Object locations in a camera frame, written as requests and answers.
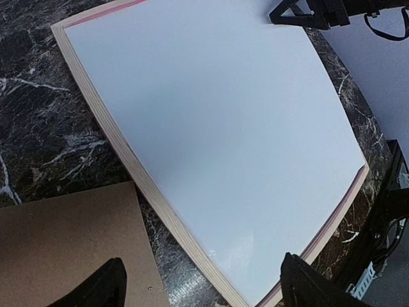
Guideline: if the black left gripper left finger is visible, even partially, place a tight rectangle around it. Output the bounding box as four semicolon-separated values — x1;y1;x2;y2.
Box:
49;258;127;307

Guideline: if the black front table rail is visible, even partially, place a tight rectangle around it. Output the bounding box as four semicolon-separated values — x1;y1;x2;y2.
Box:
332;139;408;290

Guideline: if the dark painting photo print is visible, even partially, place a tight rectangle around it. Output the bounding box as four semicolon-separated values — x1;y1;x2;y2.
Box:
63;0;367;306

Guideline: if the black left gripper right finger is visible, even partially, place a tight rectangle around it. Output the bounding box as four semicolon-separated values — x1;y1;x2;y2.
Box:
280;253;367;307

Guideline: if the light wooden picture frame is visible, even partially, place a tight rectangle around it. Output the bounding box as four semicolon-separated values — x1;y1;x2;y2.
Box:
50;0;370;307

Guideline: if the white slotted cable duct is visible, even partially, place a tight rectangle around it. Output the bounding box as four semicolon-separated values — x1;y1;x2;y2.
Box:
346;262;376;300

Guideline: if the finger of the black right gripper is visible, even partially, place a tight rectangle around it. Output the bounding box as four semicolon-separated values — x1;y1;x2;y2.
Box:
268;0;329;30

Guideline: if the brown cardboard backing board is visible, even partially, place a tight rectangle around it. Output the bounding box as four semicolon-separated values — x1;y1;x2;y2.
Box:
1;182;169;306

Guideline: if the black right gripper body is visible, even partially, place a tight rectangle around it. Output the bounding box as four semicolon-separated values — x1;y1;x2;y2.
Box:
306;0;408;30

